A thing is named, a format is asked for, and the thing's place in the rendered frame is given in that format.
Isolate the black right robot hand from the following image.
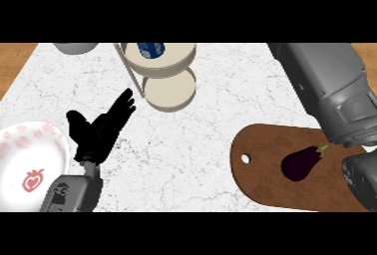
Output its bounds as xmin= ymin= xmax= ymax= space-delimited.
xmin=340 ymin=152 xmax=377 ymax=213

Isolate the brown wooden cutting board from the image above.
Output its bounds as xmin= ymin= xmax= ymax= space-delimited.
xmin=229 ymin=123 xmax=371 ymax=213

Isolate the white plate with red pattern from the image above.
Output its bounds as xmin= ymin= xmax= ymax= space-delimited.
xmin=0 ymin=121 xmax=73 ymax=213

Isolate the grey bowl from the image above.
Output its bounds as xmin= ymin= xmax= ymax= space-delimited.
xmin=52 ymin=43 xmax=101 ymax=56

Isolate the beige tiered basket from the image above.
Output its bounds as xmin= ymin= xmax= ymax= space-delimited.
xmin=114 ymin=43 xmax=198 ymax=114

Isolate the blue can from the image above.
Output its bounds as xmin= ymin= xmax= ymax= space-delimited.
xmin=136 ymin=43 xmax=167 ymax=60

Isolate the dark purple eggplant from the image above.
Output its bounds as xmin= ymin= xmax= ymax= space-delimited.
xmin=280 ymin=143 xmax=330 ymax=183

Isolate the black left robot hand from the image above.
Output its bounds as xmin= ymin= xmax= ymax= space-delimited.
xmin=65 ymin=88 xmax=139 ymax=166

